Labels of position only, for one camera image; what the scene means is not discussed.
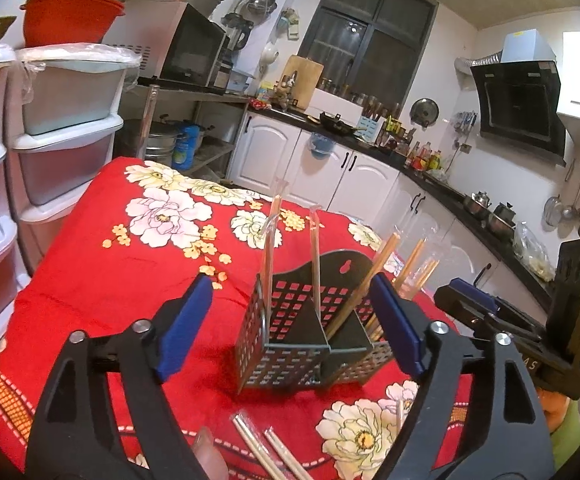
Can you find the blender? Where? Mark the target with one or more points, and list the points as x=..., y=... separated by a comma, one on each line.
x=237, y=35

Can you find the chopstick pair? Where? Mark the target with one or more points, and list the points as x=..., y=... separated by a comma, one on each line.
x=425, y=276
x=362, y=282
x=412, y=262
x=316, y=260
x=271, y=250

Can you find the white lower kitchen cabinets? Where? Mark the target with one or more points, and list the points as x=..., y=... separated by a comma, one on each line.
x=364, y=180

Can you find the person's right forearm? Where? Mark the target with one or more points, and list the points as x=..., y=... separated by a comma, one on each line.
x=567, y=430

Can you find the dark kitchen window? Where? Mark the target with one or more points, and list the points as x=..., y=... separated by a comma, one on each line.
x=364, y=42

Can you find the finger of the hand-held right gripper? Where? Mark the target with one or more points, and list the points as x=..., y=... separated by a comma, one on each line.
x=472, y=294
x=519, y=317

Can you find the row of glass jars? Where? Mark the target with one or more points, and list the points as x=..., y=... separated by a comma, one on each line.
x=359, y=95

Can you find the steel pot with lid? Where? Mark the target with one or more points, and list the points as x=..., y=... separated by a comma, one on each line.
x=502, y=220

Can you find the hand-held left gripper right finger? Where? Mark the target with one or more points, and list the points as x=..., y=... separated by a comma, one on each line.
x=397, y=327

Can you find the clear plastic bag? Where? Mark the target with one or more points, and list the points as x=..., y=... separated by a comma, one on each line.
x=532, y=255

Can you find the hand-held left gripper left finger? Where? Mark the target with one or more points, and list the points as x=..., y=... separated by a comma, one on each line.
x=182, y=330

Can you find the blue plastic bottle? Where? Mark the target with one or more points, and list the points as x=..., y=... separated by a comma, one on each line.
x=186, y=149

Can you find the grey perforated utensil holder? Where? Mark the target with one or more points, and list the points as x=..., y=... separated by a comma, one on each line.
x=290, y=360

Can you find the hanging steel colander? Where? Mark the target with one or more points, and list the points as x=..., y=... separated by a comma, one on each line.
x=262, y=2

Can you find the hanging small kitchen tools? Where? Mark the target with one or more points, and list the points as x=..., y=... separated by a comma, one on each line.
x=462, y=121

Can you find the silver exhaust duct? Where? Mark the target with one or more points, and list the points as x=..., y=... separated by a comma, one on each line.
x=464, y=62

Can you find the small silver appliance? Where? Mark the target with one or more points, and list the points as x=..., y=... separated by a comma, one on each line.
x=221, y=74

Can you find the silver microwave oven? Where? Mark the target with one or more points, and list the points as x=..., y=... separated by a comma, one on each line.
x=190, y=50

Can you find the red plastic basin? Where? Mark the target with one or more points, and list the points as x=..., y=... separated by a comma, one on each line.
x=70, y=17

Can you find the hanging metal strainer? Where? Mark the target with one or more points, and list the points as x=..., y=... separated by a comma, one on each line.
x=552, y=210

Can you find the metal rack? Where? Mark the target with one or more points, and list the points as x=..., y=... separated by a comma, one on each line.
x=195, y=92

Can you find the small steel pot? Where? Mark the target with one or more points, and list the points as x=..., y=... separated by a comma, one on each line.
x=479, y=202

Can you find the group of condiment bottles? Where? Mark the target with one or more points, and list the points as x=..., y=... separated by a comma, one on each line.
x=424, y=157

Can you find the hanging steel pot lid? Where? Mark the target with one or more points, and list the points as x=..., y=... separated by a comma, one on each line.
x=424, y=110

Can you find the black wok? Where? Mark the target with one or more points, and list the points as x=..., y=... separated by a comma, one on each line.
x=337, y=125

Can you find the blue knife block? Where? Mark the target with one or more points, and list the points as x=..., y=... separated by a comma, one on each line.
x=372, y=121

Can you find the blue lidded container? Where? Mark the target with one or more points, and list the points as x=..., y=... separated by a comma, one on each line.
x=240, y=81

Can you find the steel steamer pot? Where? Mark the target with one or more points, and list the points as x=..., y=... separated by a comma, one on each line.
x=162, y=142

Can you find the pile of chopsticks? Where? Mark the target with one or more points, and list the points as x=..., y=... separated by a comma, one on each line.
x=250, y=440

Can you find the black range hood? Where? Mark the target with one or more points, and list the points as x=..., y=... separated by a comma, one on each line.
x=519, y=105

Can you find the blue hanging bin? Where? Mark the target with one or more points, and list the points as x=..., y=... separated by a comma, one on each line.
x=320, y=144

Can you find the red floral tablecloth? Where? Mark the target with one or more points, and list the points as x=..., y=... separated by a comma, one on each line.
x=120, y=285

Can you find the wooden cutting board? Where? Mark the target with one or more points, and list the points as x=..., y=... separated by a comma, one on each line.
x=302, y=77

